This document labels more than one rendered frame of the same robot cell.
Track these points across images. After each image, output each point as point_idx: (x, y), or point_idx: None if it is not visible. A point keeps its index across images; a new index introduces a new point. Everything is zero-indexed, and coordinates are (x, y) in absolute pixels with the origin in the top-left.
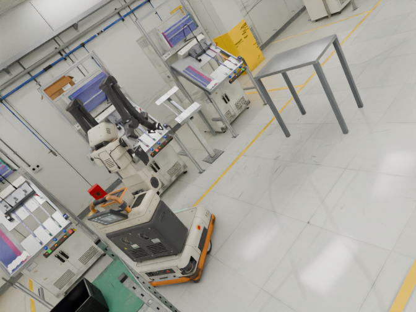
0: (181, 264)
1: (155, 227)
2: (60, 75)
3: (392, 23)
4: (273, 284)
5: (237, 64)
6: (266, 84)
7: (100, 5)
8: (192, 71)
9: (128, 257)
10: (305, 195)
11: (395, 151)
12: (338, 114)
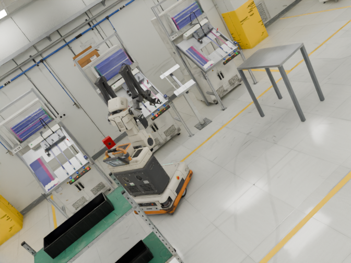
0: (161, 200)
1: (146, 172)
2: (90, 50)
3: None
4: (220, 220)
5: (232, 48)
6: None
7: None
8: (193, 51)
9: None
10: (258, 165)
11: (328, 142)
12: (296, 106)
